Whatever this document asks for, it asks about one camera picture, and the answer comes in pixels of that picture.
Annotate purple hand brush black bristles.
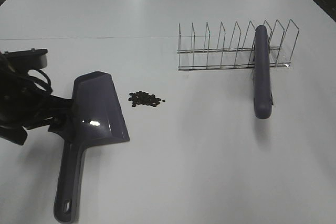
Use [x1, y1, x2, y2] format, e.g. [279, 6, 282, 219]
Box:
[254, 25, 273, 120]

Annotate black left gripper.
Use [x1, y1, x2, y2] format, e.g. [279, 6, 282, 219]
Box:
[1, 82, 74, 145]

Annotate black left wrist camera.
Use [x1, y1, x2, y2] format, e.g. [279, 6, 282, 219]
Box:
[1, 48, 48, 73]

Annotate purple plastic dustpan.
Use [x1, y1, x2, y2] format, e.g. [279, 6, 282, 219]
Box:
[54, 71, 130, 223]

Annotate chrome wire dish rack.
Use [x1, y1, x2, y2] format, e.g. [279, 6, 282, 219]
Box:
[177, 19, 300, 71]

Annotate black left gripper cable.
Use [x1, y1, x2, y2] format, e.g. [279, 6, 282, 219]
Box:
[15, 68, 53, 96]

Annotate pile of coffee beans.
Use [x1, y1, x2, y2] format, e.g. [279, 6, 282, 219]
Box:
[128, 91, 166, 108]

